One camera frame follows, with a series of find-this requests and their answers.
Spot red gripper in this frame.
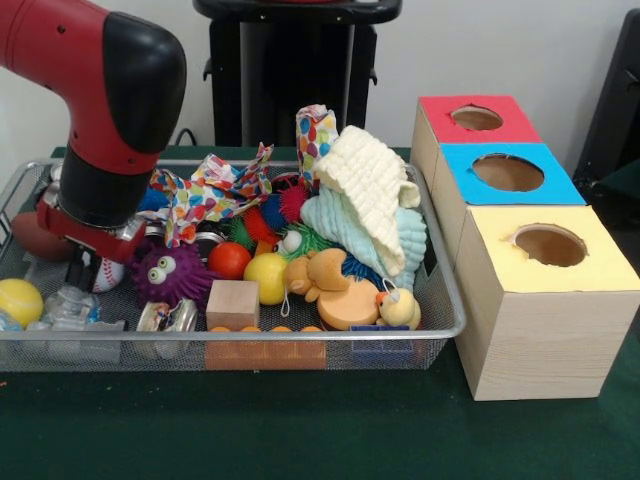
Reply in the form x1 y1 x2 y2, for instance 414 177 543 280
38 198 146 292

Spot crushed clear plastic bottle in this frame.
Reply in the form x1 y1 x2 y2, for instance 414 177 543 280
40 287 128 336

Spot multicolour polka dot cloth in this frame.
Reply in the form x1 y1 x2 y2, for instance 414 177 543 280
295 104 339 187
150 143 274 248

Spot cream knit cloth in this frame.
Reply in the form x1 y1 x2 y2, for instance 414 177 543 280
313 124 422 277

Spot shallow clear mesh bin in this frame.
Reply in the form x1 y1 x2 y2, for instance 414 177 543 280
0 160 467 373

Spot wooden box with three holes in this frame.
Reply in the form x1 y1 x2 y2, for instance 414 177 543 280
410 95 640 401

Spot purple googly-eyed monster toy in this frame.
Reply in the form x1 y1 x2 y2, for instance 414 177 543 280
130 240 215 309

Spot wooden cube block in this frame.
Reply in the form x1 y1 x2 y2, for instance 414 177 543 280
206 281 261 331

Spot small yellow ball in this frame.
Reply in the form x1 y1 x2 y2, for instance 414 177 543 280
243 252 290 306

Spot orange foam duck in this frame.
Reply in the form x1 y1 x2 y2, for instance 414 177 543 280
284 248 383 331

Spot mint green cloth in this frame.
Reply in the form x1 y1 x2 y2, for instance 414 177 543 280
301 187 429 289

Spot small yellow rubber duck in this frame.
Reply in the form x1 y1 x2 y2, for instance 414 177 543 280
376 278 422 330

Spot black chair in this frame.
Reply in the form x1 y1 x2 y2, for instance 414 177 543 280
580 10 640 196

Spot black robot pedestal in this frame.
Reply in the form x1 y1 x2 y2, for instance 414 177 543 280
193 0 403 149

